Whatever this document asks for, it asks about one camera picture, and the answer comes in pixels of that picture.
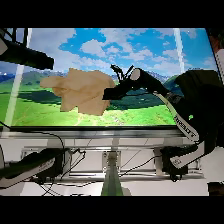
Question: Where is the black cable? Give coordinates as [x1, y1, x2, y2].
[69, 149, 88, 178]
[0, 120, 68, 162]
[118, 155, 158, 178]

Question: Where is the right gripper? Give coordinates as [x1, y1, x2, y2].
[101, 78, 137, 101]

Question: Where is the cream garment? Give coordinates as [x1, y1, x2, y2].
[39, 67, 117, 117]

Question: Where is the silver frame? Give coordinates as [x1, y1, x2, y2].
[0, 125, 224, 197]

